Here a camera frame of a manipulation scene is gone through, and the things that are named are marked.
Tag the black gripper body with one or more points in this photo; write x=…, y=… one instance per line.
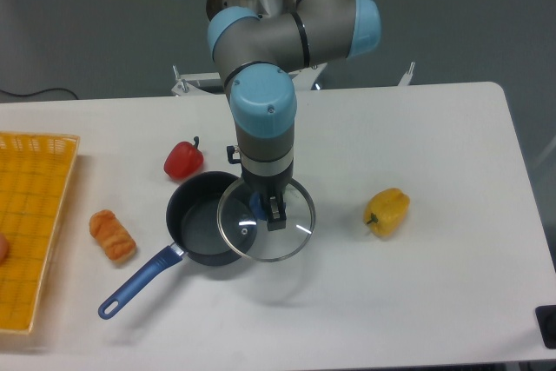
x=269, y=186

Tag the glass lid with blue knob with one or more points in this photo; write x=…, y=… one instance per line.
x=248, y=236

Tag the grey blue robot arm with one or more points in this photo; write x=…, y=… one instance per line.
x=256, y=45

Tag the red bell pepper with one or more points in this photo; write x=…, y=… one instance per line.
x=184, y=160

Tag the yellow bell pepper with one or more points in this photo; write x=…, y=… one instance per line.
x=386, y=211

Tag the orange bread loaf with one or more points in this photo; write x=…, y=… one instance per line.
x=113, y=238

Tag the yellow woven basket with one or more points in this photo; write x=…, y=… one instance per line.
x=36, y=169

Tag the black object at table edge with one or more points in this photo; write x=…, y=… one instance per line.
x=546, y=318

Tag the dark saucepan with blue handle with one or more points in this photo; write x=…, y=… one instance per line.
x=191, y=219

